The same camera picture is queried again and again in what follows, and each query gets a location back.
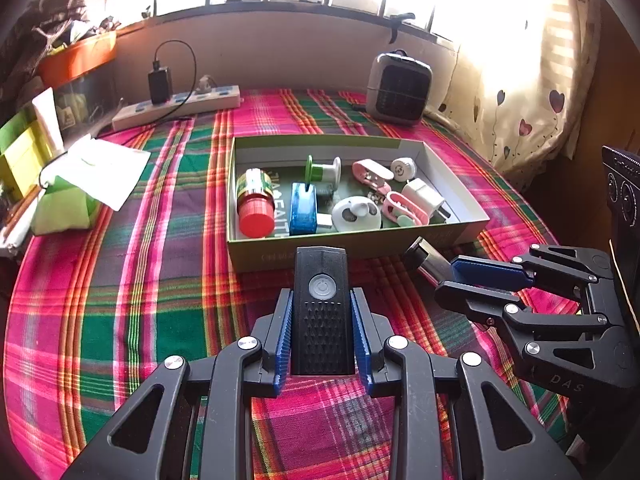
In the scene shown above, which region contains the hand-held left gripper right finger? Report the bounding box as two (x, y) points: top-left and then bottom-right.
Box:
(350, 287), (583, 480)

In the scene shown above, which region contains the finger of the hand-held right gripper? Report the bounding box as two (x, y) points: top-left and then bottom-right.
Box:
(434, 280), (626, 362)
(450, 244), (613, 293)

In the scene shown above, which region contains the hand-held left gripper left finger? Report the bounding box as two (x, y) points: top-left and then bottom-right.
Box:
(60, 287), (294, 480)

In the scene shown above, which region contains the black device with power button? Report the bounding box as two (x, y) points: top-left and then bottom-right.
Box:
(291, 246), (357, 377)

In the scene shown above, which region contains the green cardboard box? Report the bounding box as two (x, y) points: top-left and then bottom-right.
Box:
(226, 133), (491, 273)

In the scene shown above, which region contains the white charger plug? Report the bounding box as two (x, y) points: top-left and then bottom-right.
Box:
(401, 178), (451, 221)

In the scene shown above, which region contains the pink plastic clip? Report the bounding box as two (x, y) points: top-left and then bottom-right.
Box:
(352, 159), (394, 193)
(382, 191), (428, 226)

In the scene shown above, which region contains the red-capped brown bottle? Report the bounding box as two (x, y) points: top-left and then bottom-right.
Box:
(236, 168), (276, 238)

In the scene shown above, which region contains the white round panda gadget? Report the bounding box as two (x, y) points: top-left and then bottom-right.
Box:
(331, 195), (383, 233)

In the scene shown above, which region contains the small white round cap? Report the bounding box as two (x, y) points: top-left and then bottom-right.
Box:
(391, 157), (417, 182)

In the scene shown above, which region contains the blue plastic card reader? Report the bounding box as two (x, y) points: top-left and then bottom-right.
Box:
(289, 181), (333, 236)

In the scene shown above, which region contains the green and white spool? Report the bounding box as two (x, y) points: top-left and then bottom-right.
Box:
(305, 155), (343, 191)

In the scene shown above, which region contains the silver black metal case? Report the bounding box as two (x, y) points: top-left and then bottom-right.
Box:
(402, 236), (456, 288)

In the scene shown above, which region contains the yellow rubber band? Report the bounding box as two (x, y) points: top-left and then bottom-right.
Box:
(609, 239), (632, 313)

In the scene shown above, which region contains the pink green plaid blanket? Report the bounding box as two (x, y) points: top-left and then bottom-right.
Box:
(5, 89), (591, 480)

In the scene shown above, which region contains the heart print curtain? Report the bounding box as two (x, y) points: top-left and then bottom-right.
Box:
(450, 0), (601, 186)

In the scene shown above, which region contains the small grey heater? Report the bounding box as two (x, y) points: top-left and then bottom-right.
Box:
(366, 50), (433, 126)

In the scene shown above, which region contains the white paper sheet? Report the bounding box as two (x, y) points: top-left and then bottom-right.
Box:
(45, 135), (152, 212)

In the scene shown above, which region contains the white power strip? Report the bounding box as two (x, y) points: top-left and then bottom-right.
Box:
(111, 85), (242, 132)

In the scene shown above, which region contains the black window hook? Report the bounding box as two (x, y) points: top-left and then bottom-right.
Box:
(387, 12), (416, 43)

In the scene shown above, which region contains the white board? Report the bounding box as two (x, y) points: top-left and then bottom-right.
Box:
(0, 185), (43, 258)

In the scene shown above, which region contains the black power adapter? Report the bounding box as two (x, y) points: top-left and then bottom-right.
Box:
(147, 60), (173, 106)

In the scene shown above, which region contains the glass tank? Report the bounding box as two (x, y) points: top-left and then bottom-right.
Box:
(52, 67), (121, 131)

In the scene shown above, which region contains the yellow green paper box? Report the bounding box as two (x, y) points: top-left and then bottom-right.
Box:
(0, 110), (61, 201)

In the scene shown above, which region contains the white carton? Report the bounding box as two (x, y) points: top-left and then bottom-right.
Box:
(31, 87), (68, 156)

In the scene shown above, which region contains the orange plastic tray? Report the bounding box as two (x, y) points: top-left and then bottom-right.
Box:
(37, 30), (118, 86)

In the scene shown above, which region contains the pile of dark cloth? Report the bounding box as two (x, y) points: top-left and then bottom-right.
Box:
(0, 0), (101, 61)

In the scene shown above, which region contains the black adapter cable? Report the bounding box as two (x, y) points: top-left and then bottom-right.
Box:
(152, 40), (197, 121)

